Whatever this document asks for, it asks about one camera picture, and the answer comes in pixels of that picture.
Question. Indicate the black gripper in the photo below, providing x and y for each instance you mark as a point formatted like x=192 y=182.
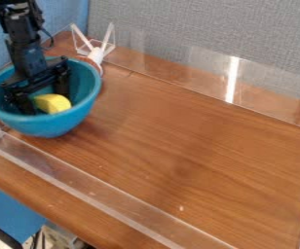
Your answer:
x=20 y=86

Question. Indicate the yellow wedge object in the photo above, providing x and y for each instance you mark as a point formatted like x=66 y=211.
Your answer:
x=53 y=103

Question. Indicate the blue bowl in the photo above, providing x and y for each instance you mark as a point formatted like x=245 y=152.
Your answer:
x=53 y=125

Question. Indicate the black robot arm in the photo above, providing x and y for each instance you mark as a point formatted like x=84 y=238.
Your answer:
x=36 y=72

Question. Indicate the orange white plunger toy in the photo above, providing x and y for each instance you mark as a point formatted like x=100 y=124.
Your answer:
x=95 y=58

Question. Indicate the clear acrylic front barrier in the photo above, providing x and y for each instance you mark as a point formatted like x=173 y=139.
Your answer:
x=136 y=213

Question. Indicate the clear acrylic barrier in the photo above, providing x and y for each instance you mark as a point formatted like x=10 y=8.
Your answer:
x=245 y=83
x=136 y=213

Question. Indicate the clear acrylic back barrier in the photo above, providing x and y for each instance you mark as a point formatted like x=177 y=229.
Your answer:
x=245 y=83

